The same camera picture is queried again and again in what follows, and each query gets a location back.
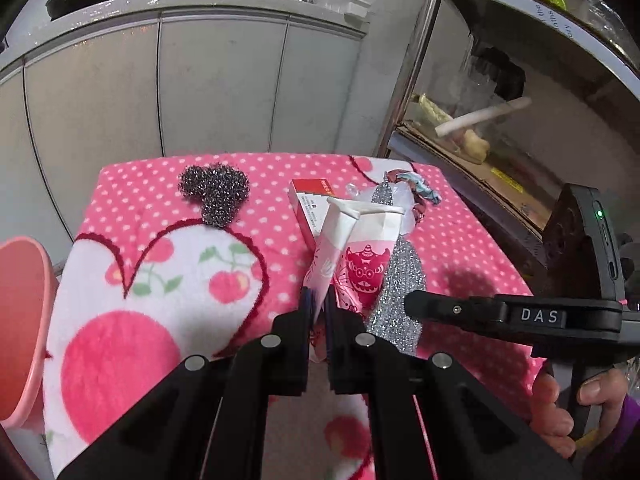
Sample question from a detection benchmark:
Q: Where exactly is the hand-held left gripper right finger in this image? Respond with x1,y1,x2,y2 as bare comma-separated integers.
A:
324,290,581,480

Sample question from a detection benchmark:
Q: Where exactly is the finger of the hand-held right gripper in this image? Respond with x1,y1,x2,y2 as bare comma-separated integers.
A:
404,290,501,335

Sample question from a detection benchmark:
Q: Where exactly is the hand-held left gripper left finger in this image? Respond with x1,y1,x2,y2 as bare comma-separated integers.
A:
57,286,317,480

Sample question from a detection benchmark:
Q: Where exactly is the white pink printed paper bag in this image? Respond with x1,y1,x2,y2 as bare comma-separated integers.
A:
302,196,405,363

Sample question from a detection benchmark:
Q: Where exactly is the red and white carton box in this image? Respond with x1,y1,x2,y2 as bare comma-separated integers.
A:
288,178,336,251

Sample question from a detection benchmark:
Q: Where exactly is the pink plastic bucket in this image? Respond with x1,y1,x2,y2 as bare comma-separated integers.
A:
0,236,60,431

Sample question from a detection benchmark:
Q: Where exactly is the person's right forearm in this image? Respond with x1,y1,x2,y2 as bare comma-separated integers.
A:
587,392,640,480

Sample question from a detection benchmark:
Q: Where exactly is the person's right hand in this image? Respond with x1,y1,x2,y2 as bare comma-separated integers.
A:
529,367,630,461

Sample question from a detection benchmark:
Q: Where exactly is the silver glitter cloth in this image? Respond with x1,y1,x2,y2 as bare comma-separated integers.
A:
367,235,426,356

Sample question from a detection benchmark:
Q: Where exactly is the cardboard sheet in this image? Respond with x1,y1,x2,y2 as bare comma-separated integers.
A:
400,120,551,231

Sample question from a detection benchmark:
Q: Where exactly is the clear plastic wrap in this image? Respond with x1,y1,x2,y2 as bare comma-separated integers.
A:
345,172,426,241

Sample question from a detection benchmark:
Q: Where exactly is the colorful crumpled wrapper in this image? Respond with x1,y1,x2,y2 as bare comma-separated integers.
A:
384,169,443,221

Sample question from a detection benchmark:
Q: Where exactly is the heart-shaped steel wool scrubber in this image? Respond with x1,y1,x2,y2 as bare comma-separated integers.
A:
179,164,251,228

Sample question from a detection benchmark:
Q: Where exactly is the ginger root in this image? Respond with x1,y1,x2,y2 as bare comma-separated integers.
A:
457,129,491,163

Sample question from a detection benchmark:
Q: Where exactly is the white rolling pin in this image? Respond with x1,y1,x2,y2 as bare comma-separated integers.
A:
435,96,532,137

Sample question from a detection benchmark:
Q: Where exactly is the pink printed blanket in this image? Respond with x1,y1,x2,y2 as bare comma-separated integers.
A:
42,152,551,480

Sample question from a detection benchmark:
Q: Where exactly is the clear plastic container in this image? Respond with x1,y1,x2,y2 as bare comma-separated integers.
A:
440,60,506,126

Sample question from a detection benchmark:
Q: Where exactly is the pale green vegetable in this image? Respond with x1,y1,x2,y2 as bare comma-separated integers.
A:
417,94,451,123

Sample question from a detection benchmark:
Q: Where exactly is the white kitchen cabinet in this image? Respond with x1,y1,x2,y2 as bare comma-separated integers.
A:
0,0,371,271

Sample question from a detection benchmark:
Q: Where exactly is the clear plastic bag on shelf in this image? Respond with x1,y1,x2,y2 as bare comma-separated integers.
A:
582,0,640,68

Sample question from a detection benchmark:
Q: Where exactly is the metal shelf rack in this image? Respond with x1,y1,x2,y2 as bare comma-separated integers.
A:
372,0,640,281

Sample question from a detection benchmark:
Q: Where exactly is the white rectangular container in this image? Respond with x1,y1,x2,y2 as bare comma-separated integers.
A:
320,0,372,17

